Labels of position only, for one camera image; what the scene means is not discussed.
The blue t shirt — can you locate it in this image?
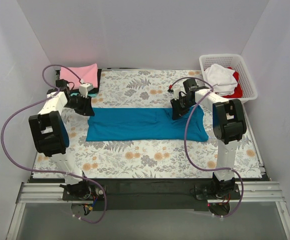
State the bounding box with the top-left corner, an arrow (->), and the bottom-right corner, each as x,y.
85,106 -> 210,143

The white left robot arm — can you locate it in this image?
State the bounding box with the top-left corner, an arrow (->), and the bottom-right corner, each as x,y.
28,79 -> 95,185

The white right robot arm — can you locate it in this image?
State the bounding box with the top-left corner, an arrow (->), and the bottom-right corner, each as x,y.
167,77 -> 247,199

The folded teal t shirt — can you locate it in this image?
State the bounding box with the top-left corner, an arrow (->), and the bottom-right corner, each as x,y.
59,85 -> 97,99

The folded black t shirt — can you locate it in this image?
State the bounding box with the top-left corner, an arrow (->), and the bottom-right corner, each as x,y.
88,68 -> 102,94

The folded pink t shirt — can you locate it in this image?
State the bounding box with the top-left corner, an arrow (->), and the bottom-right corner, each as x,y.
59,63 -> 99,90

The white t shirt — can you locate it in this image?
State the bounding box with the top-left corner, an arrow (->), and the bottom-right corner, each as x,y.
204,64 -> 237,95

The red t shirt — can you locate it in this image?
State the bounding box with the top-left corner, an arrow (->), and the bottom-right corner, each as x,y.
219,71 -> 243,99

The white plastic basket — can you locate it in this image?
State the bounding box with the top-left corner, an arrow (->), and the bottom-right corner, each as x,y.
199,53 -> 258,103

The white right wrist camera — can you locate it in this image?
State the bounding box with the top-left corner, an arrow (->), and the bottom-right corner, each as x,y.
167,85 -> 186,100

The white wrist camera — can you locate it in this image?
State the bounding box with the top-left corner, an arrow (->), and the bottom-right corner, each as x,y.
167,85 -> 186,100
78,83 -> 94,98

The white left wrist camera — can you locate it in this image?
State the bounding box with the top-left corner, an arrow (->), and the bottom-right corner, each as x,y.
78,83 -> 94,98

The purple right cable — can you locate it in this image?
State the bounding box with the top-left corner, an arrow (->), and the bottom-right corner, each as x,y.
168,77 -> 244,221

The purple cable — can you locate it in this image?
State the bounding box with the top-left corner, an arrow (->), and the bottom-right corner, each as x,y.
168,77 -> 244,221
0,64 -> 108,224

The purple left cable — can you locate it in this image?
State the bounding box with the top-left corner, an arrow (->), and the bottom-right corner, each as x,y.
0,64 -> 108,224

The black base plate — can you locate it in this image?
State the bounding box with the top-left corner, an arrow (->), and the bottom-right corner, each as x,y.
27,174 -> 271,212

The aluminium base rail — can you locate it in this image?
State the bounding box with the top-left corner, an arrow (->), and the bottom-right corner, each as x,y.
7,179 -> 290,240

